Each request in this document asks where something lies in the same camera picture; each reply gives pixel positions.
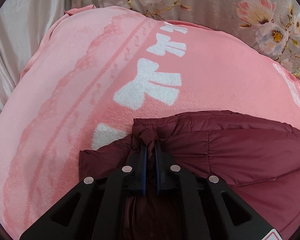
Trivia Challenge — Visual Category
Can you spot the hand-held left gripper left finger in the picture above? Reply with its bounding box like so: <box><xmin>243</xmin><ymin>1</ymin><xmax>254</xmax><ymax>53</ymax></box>
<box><xmin>19</xmin><ymin>141</ymin><xmax>148</xmax><ymax>240</ymax></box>

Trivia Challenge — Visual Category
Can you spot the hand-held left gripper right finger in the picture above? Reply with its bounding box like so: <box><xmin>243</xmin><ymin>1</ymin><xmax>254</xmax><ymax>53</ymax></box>
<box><xmin>154</xmin><ymin>140</ymin><xmax>282</xmax><ymax>240</ymax></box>

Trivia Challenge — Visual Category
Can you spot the maroon puffer jacket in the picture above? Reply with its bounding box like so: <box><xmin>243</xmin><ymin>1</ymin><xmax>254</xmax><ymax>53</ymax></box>
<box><xmin>79</xmin><ymin>110</ymin><xmax>300</xmax><ymax>240</ymax></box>

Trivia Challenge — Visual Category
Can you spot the pink printed blanket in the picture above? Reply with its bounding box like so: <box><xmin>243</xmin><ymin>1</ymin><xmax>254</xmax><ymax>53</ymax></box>
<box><xmin>0</xmin><ymin>5</ymin><xmax>300</xmax><ymax>240</ymax></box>

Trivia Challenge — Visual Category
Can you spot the grey floral bed sheet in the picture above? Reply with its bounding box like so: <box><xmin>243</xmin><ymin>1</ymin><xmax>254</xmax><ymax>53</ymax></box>
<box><xmin>69</xmin><ymin>0</ymin><xmax>300</xmax><ymax>90</ymax></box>

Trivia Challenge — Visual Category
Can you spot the white satin curtain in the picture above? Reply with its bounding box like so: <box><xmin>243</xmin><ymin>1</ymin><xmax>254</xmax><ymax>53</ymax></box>
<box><xmin>0</xmin><ymin>0</ymin><xmax>73</xmax><ymax>133</ymax></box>

